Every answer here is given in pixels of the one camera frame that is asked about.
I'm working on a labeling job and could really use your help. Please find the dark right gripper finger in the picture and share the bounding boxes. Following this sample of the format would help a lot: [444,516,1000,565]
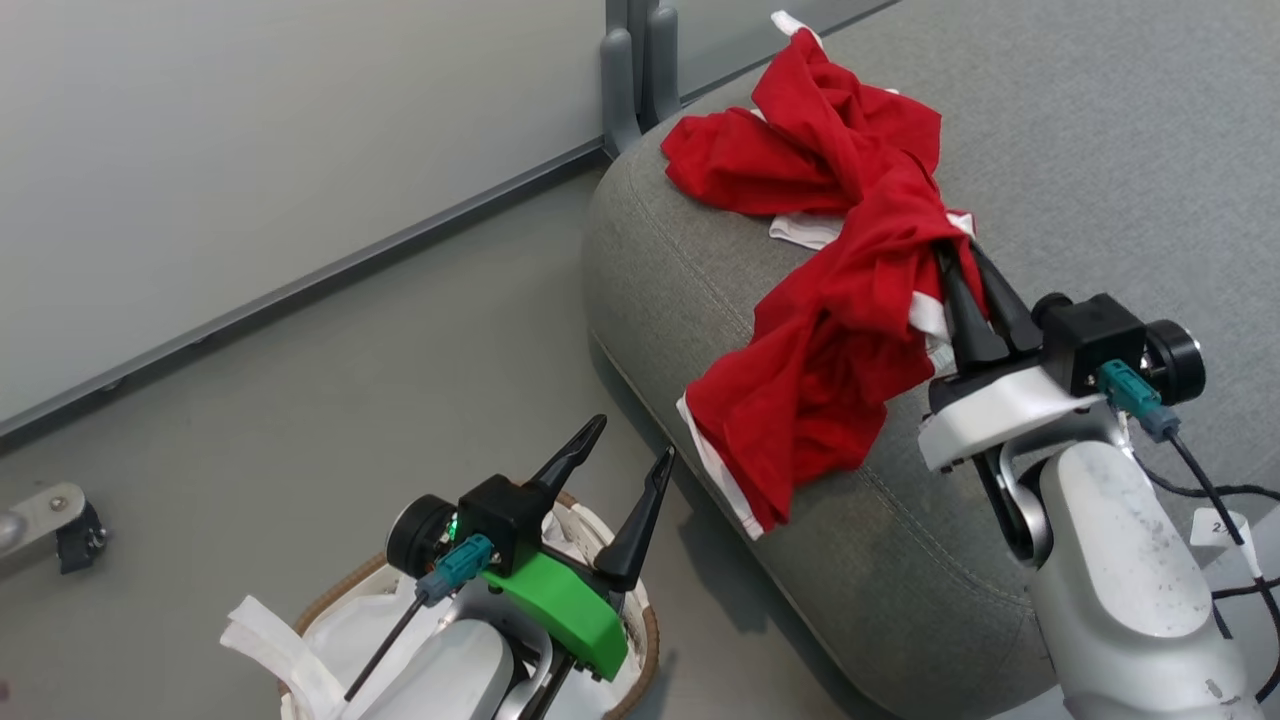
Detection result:
[966,240,1045,355]
[936,245,1013,371]

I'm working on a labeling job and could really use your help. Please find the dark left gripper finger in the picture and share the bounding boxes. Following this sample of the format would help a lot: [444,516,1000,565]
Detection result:
[595,446,677,594]
[522,414,609,501]

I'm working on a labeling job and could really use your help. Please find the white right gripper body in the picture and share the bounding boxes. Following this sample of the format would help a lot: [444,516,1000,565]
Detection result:
[918,350,1111,474]

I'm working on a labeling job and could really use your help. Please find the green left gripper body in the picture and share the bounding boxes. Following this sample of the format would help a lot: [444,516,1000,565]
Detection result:
[480,540,631,683]

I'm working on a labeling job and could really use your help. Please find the red and white garment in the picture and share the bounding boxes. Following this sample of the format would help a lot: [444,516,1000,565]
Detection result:
[660,10,986,541]

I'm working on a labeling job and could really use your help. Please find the grey fabric sofa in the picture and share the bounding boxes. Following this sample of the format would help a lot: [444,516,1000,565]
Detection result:
[583,0,1280,720]

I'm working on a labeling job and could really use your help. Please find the white basket liner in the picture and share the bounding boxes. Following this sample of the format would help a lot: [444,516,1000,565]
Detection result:
[220,500,651,720]

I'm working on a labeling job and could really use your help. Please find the black caster wheel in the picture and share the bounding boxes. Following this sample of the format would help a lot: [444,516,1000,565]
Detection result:
[55,500,106,576]

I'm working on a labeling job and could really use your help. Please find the grey metal partition leg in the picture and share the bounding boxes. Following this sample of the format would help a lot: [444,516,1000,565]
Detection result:
[0,483,86,561]

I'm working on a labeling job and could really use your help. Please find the left cable with teal connector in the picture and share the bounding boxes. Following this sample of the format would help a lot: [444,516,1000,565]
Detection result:
[343,535,496,703]

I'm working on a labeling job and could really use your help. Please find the cable with teal connector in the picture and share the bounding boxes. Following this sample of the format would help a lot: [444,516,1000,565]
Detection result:
[343,535,496,703]
[1095,360,1280,701]

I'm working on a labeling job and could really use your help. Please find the right cable with teal connector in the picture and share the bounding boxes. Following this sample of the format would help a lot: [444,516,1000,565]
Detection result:
[1095,360,1280,701]

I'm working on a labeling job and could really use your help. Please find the white cable tag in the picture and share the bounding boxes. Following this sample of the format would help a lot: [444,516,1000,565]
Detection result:
[1190,508,1253,549]

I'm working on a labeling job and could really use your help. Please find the thin black cable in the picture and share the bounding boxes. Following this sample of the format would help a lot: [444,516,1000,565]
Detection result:
[1135,455,1280,501]

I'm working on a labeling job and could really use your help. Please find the grey partition bottom rail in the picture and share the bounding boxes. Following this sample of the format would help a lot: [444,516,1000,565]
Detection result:
[0,140,609,436]

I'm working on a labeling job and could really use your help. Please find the grey partition post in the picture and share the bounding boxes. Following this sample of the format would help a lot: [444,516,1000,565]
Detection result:
[598,0,643,161]
[640,0,683,126]

